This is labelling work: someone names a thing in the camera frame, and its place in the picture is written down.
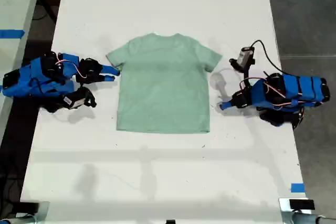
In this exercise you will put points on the camera black stalk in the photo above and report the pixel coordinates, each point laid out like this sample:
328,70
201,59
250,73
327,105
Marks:
246,77

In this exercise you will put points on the thick blue gripper finger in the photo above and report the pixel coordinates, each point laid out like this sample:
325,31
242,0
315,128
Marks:
110,70

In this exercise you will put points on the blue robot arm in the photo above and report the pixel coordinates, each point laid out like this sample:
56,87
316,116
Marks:
296,89
23,82

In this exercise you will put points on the long blue tape strip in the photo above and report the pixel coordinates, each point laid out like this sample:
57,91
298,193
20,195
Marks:
11,33

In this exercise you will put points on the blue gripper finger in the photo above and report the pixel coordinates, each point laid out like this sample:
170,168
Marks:
227,104

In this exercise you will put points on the black camera box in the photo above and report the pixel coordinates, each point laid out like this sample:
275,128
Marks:
245,57
77,100

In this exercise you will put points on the pale green T-shirt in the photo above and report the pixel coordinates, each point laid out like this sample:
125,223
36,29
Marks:
164,87

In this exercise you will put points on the short blue tape strip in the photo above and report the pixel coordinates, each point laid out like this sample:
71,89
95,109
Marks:
297,187

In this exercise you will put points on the metal corner bracket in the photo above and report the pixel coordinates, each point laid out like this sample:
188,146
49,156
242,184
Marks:
43,212
284,212

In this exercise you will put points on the white side table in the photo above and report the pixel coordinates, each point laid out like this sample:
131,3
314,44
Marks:
15,11

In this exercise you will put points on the small black box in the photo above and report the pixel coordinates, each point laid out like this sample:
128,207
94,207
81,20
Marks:
301,204
29,207

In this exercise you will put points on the thin blue gripper finger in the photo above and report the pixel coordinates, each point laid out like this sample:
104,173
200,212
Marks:
107,78

